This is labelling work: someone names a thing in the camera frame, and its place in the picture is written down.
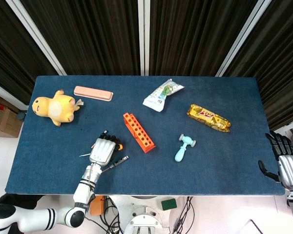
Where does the gold foil snack package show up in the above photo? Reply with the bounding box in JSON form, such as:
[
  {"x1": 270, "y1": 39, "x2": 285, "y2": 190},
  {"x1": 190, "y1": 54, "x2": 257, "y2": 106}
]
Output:
[{"x1": 187, "y1": 104, "x2": 232, "y2": 133}]

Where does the pink rectangular case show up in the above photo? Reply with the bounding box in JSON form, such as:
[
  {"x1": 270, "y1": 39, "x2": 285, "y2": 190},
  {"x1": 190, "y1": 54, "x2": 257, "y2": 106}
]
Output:
[{"x1": 73, "y1": 85, "x2": 114, "y2": 102}]

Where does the white frame post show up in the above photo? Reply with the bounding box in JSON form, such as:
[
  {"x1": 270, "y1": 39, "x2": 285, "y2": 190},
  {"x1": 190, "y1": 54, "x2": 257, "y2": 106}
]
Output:
[
  {"x1": 5, "y1": 0, "x2": 67, "y2": 76},
  {"x1": 215, "y1": 0, "x2": 272, "y2": 78},
  {"x1": 137, "y1": 0, "x2": 151, "y2": 76}
]

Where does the brown cardboard box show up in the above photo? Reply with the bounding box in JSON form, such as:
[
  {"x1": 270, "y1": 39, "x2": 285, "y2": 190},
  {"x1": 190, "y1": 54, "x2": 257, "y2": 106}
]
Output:
[{"x1": 0, "y1": 91, "x2": 24, "y2": 138}]

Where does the black cable bundle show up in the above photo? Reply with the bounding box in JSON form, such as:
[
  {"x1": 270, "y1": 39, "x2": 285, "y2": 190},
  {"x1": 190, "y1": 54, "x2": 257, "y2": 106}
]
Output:
[
  {"x1": 99, "y1": 196, "x2": 124, "y2": 234},
  {"x1": 172, "y1": 196, "x2": 194, "y2": 234}
]

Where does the green block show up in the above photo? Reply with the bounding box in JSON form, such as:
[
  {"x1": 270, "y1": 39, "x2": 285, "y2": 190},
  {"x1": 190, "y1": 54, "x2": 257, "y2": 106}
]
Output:
[{"x1": 161, "y1": 198, "x2": 178, "y2": 211}]

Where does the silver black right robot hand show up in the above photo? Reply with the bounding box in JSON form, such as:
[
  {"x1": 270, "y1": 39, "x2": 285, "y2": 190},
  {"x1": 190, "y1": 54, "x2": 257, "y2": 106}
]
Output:
[{"x1": 258, "y1": 131, "x2": 293, "y2": 189}]

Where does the white flat panel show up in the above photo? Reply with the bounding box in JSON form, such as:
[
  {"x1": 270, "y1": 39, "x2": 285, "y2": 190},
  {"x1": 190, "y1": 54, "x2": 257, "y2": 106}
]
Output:
[{"x1": 238, "y1": 218, "x2": 267, "y2": 234}]

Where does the slim black pen tool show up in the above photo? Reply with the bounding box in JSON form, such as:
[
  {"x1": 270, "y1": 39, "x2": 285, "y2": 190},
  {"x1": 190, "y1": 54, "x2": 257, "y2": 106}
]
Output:
[{"x1": 102, "y1": 155, "x2": 129, "y2": 173}]

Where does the light blue toy hammer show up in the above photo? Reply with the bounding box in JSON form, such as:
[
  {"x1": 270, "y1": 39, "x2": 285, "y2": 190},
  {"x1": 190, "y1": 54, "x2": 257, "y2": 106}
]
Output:
[{"x1": 174, "y1": 133, "x2": 197, "y2": 163}]

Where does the blue felt table mat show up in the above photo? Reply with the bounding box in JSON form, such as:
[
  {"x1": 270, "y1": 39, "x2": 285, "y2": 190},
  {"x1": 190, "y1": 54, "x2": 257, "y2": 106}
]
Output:
[{"x1": 4, "y1": 75, "x2": 285, "y2": 197}]

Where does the yellow plush duck toy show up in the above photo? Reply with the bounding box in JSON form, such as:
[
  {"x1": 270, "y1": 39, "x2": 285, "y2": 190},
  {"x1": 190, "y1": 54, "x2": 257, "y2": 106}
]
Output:
[{"x1": 31, "y1": 89, "x2": 85, "y2": 127}]

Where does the orange box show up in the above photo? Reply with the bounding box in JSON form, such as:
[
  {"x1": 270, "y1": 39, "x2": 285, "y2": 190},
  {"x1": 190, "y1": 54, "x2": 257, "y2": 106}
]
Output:
[{"x1": 89, "y1": 196, "x2": 106, "y2": 216}]

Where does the orange test tube rack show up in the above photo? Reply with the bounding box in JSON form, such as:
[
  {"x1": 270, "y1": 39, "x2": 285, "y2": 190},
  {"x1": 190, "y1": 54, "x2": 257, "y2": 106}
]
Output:
[{"x1": 123, "y1": 112, "x2": 157, "y2": 154}]

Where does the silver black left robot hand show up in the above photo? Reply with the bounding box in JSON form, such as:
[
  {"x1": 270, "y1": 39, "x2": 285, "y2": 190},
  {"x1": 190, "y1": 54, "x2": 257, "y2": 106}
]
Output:
[{"x1": 88, "y1": 130, "x2": 124, "y2": 168}]

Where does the white green snack bag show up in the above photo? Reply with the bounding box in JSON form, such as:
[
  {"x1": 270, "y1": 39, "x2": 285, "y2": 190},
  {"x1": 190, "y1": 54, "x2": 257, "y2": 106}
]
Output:
[{"x1": 142, "y1": 78, "x2": 186, "y2": 113}]

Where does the white robot torso base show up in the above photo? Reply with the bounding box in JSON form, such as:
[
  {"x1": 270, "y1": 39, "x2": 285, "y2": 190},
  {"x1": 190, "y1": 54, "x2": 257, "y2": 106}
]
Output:
[{"x1": 109, "y1": 195, "x2": 173, "y2": 234}]

